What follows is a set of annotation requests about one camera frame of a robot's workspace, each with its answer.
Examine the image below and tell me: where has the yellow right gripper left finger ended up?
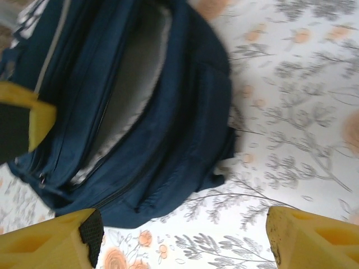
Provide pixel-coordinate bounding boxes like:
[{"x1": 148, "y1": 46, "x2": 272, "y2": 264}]
[{"x1": 0, "y1": 208, "x2": 105, "y2": 269}]

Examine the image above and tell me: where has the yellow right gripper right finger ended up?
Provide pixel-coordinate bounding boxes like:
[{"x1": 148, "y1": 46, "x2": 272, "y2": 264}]
[{"x1": 265, "y1": 206, "x2": 359, "y2": 269}]

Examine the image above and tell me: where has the navy blue backpack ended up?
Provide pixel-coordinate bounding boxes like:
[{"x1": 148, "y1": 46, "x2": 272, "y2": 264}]
[{"x1": 0, "y1": 0, "x2": 237, "y2": 229}]

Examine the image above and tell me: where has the white floral tablecloth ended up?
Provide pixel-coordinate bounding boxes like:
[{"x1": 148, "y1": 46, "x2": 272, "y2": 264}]
[{"x1": 0, "y1": 0, "x2": 359, "y2": 269}]

